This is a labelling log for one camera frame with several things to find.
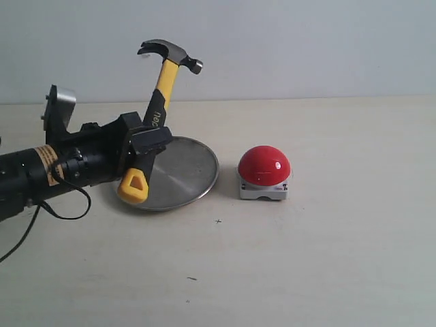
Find red dome button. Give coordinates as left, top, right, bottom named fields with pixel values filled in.
left=237, top=145, right=292, bottom=201

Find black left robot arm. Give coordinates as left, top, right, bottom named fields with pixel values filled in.
left=1, top=112, right=173, bottom=220

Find yellow black claw hammer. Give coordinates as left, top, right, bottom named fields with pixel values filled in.
left=117, top=39, right=203, bottom=204

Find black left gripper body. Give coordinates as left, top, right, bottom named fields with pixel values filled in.
left=54, top=117, right=128, bottom=187

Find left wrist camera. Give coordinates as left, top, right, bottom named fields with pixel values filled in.
left=41, top=84, right=76, bottom=144

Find round steel plate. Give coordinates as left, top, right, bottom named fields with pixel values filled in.
left=111, top=136, right=219, bottom=211

